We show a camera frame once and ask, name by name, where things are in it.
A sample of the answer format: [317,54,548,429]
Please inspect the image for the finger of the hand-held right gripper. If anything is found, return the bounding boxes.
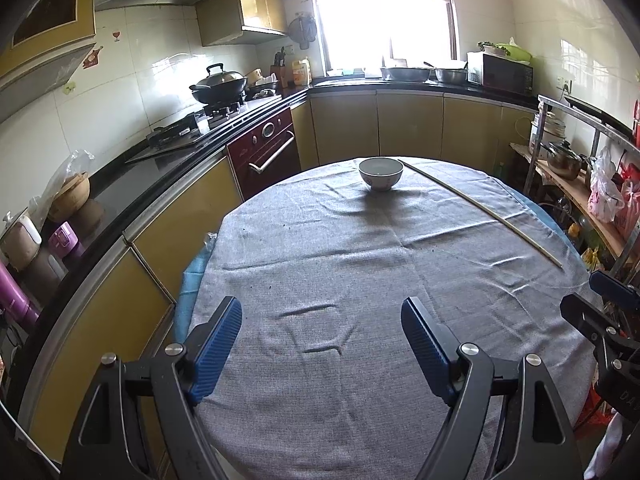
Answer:
[560,292,640,356]
[589,270,640,311]

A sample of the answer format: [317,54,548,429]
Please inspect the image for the wooden knife block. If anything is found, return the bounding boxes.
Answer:
[271,47,291,88]

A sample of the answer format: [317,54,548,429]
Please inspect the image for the long thin wooden stick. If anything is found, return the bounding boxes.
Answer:
[397,159,563,267]

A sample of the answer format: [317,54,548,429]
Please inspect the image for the black wok with lid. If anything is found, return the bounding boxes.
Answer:
[189,63,248,106]

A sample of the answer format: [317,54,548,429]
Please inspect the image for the brown clay pot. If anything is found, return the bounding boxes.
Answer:
[47,172,91,223]

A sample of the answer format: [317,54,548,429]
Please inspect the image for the pink plastic bag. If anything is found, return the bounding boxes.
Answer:
[587,147,626,223]

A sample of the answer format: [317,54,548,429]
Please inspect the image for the purple thermos bottle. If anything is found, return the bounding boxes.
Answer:
[0,260,41,331]

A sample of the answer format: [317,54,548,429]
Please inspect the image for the stack of white dishes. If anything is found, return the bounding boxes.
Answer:
[531,109,566,143]

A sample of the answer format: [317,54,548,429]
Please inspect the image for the green plastic basin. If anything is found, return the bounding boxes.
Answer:
[477,40,533,61]

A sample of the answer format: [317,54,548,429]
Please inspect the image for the metal shelf rack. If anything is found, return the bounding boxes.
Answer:
[510,94,640,281]

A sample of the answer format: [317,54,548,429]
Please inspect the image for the white and brown jug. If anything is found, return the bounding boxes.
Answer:
[0,212,43,271]

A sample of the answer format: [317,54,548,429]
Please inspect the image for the steel pot with lid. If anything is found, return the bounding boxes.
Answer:
[542,140,591,181]

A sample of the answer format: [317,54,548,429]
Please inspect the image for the red plastic bag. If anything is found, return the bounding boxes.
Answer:
[614,152,640,241]

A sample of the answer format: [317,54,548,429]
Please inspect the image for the small purple jar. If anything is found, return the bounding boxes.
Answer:
[48,222,83,260]

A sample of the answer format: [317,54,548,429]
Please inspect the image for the small metal basin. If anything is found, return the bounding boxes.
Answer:
[434,66,470,85]

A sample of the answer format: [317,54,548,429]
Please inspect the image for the yellow glass-door wall cabinet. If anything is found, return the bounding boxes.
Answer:
[0,0,98,93]

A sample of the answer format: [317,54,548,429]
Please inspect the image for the kitchen window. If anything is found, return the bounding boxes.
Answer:
[307,0,458,73]

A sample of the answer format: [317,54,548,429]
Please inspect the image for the dark red built-in oven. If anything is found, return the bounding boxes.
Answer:
[226,107,302,201]

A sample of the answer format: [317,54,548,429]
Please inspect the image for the red plastic basket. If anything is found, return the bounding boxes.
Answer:
[575,390,618,431]

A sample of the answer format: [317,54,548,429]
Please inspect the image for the dark hanging utensil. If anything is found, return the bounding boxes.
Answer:
[287,14,317,51]

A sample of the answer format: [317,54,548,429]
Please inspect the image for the yellow plastic bag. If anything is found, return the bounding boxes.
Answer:
[582,247,608,273]

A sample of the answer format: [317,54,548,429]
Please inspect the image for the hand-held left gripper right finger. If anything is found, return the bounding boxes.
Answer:
[401,296,585,480]

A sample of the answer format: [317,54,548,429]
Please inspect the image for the black gas stove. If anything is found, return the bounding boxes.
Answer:
[125,100,261,163]

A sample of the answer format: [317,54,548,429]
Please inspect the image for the white ceramic bowl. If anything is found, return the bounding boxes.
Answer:
[358,157,404,192]

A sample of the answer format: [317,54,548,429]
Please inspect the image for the pile of kitchen bowls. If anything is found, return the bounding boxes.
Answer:
[245,67,281,96]

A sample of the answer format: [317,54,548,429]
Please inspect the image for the black flat pan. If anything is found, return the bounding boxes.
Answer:
[565,97,638,131]

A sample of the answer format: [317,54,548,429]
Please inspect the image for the clear plastic bag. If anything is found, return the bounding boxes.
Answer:
[42,149,96,201]

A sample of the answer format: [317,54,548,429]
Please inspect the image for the yellow base cabinets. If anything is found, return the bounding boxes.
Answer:
[22,90,538,466]

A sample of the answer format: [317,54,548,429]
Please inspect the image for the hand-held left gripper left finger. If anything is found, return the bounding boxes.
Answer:
[60,296,243,480]

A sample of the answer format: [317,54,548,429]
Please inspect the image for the black microwave oven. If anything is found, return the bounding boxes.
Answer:
[467,51,535,96]

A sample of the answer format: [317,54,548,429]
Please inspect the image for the wide metal basin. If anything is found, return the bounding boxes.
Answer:
[380,65,432,82]

